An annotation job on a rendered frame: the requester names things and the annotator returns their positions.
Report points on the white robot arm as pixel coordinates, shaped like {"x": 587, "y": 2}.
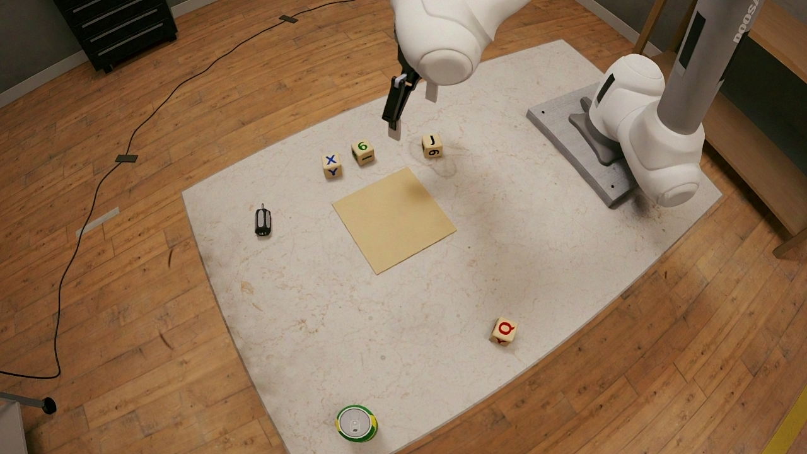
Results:
{"x": 443, "y": 40}

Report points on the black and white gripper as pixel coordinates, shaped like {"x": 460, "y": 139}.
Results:
{"x": 399, "y": 94}

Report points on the tan flat mat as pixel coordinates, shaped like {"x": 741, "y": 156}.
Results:
{"x": 393, "y": 219}

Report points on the green drink can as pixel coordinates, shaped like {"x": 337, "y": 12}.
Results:
{"x": 356, "y": 423}

